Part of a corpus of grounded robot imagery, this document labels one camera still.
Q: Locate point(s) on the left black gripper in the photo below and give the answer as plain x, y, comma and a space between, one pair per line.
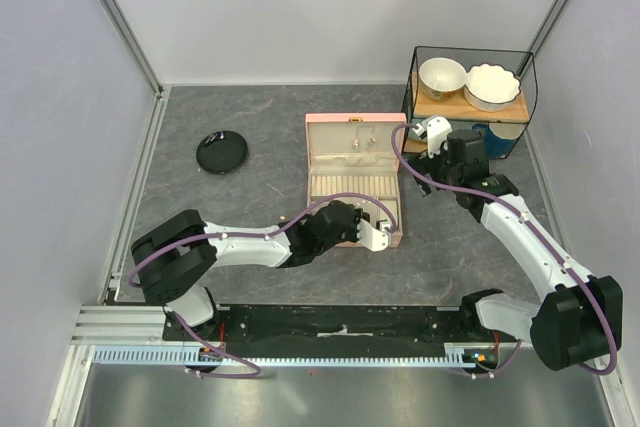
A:
360, 215

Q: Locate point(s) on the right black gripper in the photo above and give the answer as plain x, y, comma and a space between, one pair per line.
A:
425, 164

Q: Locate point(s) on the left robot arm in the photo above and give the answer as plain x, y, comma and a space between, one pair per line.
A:
171, 259

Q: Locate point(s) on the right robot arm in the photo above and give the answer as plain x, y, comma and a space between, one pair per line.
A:
578, 317

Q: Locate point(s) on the pink jewelry box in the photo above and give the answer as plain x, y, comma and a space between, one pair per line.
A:
334, 167

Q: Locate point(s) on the jewelry on black plate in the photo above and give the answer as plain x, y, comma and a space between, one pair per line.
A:
216, 136

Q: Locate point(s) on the left hanging earring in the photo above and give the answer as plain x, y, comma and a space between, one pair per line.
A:
356, 141

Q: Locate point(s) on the hanging earring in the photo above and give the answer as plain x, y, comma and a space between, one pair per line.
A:
356, 141
371, 140

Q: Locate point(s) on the right hanging earring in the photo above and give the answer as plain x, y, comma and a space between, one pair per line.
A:
371, 140

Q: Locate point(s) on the dark blue mug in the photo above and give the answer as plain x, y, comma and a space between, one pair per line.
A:
499, 138

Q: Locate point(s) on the white round bowl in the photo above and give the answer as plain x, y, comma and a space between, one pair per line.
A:
440, 78

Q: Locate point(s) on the white scalloped bowl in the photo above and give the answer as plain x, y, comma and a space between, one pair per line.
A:
491, 88

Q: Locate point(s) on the black round plate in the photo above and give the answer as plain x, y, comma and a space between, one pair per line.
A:
223, 156

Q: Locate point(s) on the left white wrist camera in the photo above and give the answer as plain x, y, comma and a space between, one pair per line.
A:
381, 237

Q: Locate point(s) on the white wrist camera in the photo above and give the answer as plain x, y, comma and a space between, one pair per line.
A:
381, 237
434, 132

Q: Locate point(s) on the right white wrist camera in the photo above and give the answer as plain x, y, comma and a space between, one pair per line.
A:
434, 132

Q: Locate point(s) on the black wire shelf rack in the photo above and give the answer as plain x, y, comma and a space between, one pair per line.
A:
417, 106

